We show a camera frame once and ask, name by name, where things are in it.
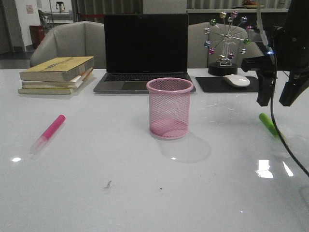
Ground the fruit bowl on shelf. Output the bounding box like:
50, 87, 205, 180
242, 0, 264, 9

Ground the bottom beige book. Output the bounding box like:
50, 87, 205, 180
18, 81, 85, 95

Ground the left grey armchair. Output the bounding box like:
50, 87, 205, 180
30, 21, 106, 69

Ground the grey armchair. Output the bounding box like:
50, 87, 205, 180
30, 21, 106, 69
187, 22, 263, 68

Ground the green highlighter pen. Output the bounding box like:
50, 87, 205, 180
258, 113, 280, 139

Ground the red bin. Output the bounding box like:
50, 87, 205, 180
29, 25, 45, 48

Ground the ferris wheel desk ornament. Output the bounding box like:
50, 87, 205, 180
204, 11, 251, 76

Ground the pink highlighter pen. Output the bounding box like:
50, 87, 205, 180
30, 115, 66, 154

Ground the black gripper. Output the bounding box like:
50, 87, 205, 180
241, 0, 309, 106

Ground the right grey armchair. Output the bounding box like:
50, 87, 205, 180
187, 22, 263, 68

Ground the white computer mouse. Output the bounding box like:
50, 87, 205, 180
223, 74, 250, 87

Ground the grey open laptop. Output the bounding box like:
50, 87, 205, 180
93, 14, 191, 94

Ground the middle white book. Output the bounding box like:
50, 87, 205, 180
22, 68, 93, 88

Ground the yellow top book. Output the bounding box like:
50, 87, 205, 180
19, 56, 94, 82

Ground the black mouse pad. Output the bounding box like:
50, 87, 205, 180
196, 76, 259, 93

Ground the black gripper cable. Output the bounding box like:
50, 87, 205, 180
270, 47, 309, 176

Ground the pink mesh pen holder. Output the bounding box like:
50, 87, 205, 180
146, 77, 194, 139

